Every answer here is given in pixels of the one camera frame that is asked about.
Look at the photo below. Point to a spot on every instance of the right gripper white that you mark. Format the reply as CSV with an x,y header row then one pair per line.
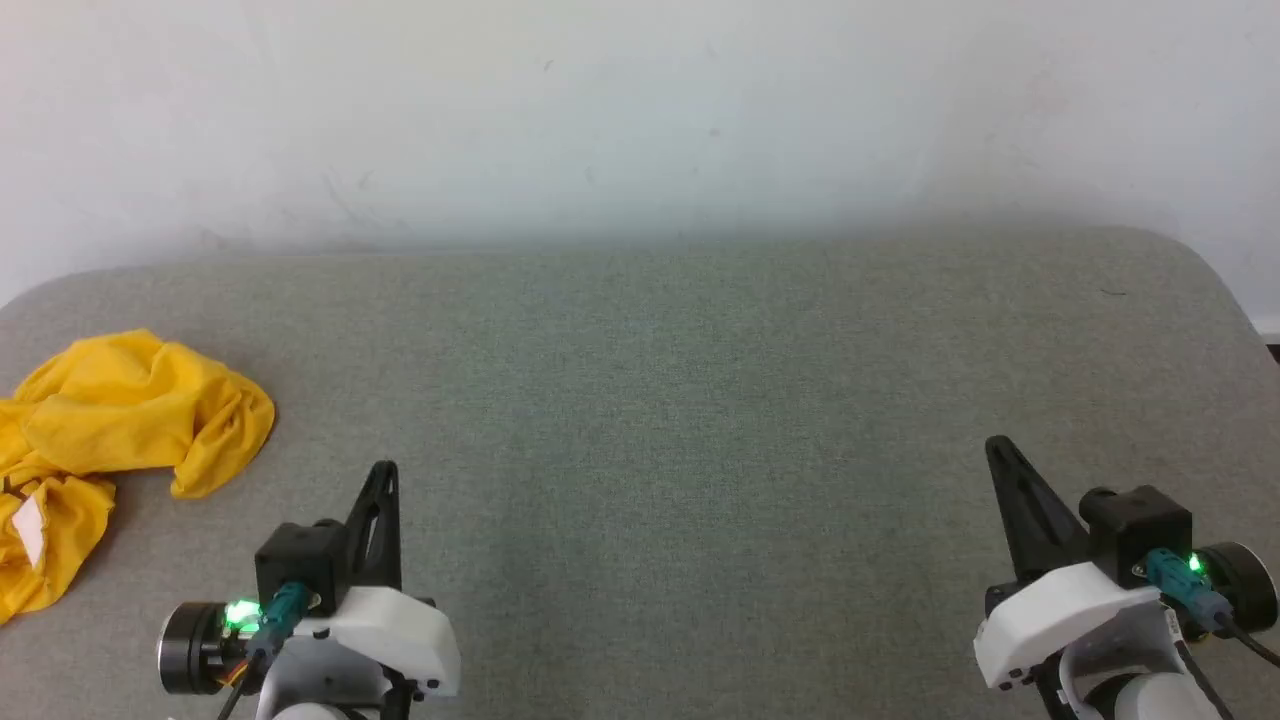
x,y
1060,615

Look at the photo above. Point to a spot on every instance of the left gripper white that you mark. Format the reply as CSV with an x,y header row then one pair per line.
x,y
400,640

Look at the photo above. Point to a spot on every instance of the yellow cartoon print shirt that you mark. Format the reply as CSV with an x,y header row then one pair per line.
x,y
130,410

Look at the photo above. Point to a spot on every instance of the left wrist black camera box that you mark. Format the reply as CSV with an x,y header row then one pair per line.
x,y
300,560

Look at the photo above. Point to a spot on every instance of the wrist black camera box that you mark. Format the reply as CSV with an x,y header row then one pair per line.
x,y
1135,530
300,560

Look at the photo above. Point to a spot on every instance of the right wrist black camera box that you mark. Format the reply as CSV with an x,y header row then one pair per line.
x,y
1135,530

